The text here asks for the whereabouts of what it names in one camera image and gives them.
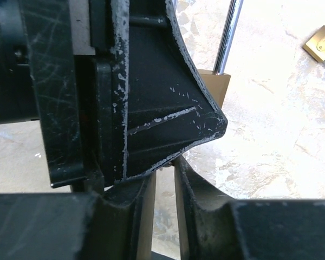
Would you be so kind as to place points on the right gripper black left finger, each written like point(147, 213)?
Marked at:
point(115, 225)

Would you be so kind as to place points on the small brass padlock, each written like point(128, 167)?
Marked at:
point(315, 46)

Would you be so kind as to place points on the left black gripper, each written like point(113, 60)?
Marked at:
point(47, 73)

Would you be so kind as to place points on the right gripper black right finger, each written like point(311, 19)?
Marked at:
point(213, 225)

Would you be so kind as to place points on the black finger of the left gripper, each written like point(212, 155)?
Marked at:
point(157, 106)

